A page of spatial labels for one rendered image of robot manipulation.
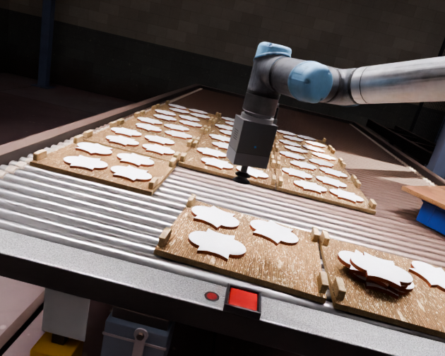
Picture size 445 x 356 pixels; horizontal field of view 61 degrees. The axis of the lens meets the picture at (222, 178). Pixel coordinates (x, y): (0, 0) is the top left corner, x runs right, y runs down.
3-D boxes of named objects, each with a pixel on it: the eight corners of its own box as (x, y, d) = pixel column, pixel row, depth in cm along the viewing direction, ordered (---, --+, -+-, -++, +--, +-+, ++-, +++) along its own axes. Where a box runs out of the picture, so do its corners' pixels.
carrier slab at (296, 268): (324, 304, 85) (326, 298, 84) (152, 254, 89) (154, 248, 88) (314, 237, 118) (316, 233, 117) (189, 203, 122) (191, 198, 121)
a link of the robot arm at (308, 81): (351, 69, 74) (311, 61, 82) (311, 60, 67) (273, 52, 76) (339, 109, 76) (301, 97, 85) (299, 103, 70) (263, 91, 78)
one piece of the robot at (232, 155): (269, 103, 92) (253, 165, 97) (235, 96, 89) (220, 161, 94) (285, 111, 83) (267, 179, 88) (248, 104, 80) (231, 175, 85)
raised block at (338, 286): (343, 301, 85) (347, 292, 84) (335, 299, 85) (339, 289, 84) (339, 287, 90) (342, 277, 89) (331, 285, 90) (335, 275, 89)
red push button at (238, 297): (255, 316, 76) (257, 311, 76) (226, 309, 76) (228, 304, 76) (256, 299, 82) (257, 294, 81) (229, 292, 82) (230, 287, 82)
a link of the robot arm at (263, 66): (275, 43, 75) (251, 39, 82) (261, 97, 79) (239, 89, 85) (303, 51, 80) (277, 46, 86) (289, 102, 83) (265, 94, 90)
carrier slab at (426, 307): (520, 359, 81) (523, 354, 81) (333, 308, 84) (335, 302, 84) (449, 274, 115) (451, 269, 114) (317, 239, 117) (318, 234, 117)
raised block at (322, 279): (325, 295, 85) (330, 285, 85) (318, 293, 86) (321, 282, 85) (323, 281, 91) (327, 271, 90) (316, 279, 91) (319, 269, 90)
